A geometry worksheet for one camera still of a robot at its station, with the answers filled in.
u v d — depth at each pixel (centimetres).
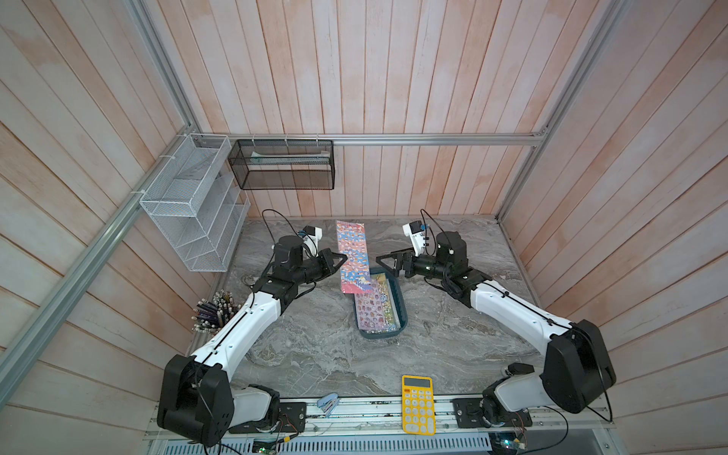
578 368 42
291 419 73
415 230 70
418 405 74
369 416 75
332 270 71
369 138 97
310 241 76
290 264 61
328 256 70
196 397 39
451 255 61
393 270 69
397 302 95
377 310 89
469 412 73
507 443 71
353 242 82
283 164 103
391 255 71
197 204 72
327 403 75
